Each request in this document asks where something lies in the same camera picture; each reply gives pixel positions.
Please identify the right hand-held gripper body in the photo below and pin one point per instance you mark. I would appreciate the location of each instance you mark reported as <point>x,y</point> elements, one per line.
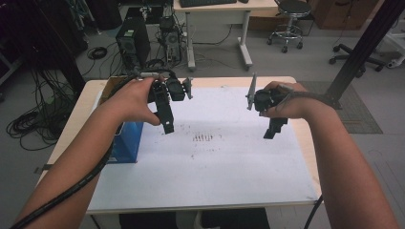
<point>266,100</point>

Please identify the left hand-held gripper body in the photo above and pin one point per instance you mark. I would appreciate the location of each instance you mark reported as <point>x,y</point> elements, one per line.
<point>164,95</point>

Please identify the blue cardboard box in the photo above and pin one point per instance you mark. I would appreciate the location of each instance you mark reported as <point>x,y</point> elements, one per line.
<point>129,143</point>

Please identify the person's right hand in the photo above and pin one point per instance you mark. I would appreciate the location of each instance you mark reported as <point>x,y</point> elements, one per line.
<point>296,105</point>

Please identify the person's left hand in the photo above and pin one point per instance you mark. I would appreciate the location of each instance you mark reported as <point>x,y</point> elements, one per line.
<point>133,101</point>

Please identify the small grey computer tower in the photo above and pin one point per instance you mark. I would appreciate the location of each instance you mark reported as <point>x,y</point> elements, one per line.
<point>171,41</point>

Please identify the black computer tower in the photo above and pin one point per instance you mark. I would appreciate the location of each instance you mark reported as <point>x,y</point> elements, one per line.
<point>132,41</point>

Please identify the white paper sheet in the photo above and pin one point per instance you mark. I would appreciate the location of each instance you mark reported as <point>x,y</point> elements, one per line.
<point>223,171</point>

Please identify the brown cardboard box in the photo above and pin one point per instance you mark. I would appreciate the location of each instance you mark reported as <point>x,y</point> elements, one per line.
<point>262,22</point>

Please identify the grey floor mat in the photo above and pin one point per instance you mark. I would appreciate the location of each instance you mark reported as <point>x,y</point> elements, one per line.
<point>359,117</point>

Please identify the black round stool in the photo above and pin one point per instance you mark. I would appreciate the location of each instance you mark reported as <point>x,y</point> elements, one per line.
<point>291,19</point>

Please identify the person's left leg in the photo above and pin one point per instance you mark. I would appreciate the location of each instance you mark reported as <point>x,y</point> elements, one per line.
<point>148,221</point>

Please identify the person's leg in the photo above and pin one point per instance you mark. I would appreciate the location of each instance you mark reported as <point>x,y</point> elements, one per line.
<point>148,221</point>
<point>235,219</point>

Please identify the black office chair base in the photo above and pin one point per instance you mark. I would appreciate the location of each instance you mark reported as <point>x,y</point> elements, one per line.
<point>355,58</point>

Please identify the white office desk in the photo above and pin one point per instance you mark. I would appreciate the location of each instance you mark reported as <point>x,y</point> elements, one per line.
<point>223,11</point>

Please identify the black keyboard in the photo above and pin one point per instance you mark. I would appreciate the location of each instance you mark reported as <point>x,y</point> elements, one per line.
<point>207,2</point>

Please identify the person's right leg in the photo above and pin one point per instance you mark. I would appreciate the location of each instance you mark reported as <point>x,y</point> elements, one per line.
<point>235,219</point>

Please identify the wooden cabinet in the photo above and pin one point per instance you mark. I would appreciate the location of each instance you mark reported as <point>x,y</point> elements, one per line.
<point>344,14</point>

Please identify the black metal post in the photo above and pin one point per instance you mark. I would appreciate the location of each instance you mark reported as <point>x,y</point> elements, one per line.
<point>366,47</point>

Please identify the grey metal table bracket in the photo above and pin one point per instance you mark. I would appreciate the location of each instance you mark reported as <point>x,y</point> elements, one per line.
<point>43,168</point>

